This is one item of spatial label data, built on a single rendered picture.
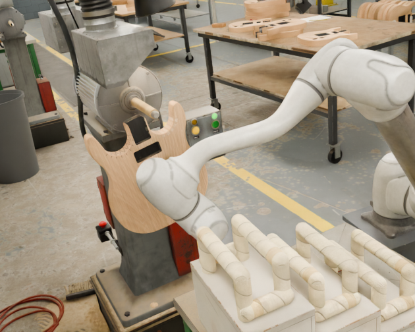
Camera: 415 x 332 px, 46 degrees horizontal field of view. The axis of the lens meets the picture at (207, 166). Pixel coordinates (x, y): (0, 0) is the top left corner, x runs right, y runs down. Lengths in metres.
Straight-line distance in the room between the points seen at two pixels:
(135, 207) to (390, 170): 0.88
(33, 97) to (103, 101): 3.54
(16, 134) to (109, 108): 2.73
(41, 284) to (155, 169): 2.06
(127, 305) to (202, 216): 1.12
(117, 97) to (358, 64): 0.87
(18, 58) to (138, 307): 3.43
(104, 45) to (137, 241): 1.04
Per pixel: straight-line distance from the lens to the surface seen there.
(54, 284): 3.14
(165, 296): 2.34
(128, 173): 1.59
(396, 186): 1.81
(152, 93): 1.85
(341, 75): 1.34
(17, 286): 3.24
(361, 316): 1.09
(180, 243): 2.30
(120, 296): 2.40
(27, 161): 4.61
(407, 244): 1.88
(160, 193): 1.22
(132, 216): 1.66
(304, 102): 1.39
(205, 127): 1.96
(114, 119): 1.82
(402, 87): 1.29
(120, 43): 1.48
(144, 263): 2.30
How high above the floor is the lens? 1.76
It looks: 25 degrees down
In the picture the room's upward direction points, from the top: 8 degrees counter-clockwise
